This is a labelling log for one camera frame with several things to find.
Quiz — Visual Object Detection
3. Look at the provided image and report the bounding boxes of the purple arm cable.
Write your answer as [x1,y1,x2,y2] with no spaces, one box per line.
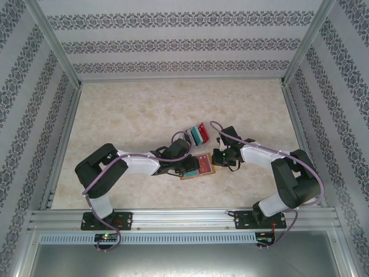
[82,131,194,252]
[209,120,326,249]

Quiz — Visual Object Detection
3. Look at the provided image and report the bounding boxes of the aluminium side rail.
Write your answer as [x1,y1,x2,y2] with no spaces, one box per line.
[39,83,84,211]
[280,82,329,208]

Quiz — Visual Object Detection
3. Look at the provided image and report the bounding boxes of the clear acrylic card stand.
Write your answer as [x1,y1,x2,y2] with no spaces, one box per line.
[185,122,212,147]

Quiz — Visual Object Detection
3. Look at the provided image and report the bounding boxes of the small controller board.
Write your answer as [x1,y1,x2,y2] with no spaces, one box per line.
[255,230,277,248]
[94,232,119,242]

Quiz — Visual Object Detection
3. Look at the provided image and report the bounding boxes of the red credit card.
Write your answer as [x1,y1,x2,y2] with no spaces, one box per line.
[198,122,211,144]
[195,154,214,176]

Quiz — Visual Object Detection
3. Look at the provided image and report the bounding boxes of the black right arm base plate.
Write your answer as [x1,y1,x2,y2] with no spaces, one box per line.
[234,209,287,231]

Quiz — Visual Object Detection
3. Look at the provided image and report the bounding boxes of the orange leather card holder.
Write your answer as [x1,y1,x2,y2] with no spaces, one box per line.
[179,152,217,181]

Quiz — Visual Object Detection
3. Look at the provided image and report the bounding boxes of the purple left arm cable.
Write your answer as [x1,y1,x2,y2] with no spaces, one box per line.
[82,131,194,252]

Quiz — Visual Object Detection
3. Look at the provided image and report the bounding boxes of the slotted grey cable duct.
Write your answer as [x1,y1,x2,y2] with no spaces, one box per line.
[38,232,258,245]

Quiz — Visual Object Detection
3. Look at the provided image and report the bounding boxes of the aluminium mounting rail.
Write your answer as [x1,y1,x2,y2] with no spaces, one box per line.
[27,208,344,231]

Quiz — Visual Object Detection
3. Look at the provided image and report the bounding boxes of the aluminium frame post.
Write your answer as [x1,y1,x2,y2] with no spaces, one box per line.
[281,0,341,87]
[24,0,83,87]

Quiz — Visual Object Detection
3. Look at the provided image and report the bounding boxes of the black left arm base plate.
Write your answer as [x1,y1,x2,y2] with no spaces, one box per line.
[81,211,134,231]

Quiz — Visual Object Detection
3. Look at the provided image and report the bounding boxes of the grey metal sheet panel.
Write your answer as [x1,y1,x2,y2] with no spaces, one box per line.
[27,242,351,277]

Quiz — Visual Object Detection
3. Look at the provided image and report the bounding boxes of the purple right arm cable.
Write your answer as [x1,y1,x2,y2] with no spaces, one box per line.
[209,120,326,249]

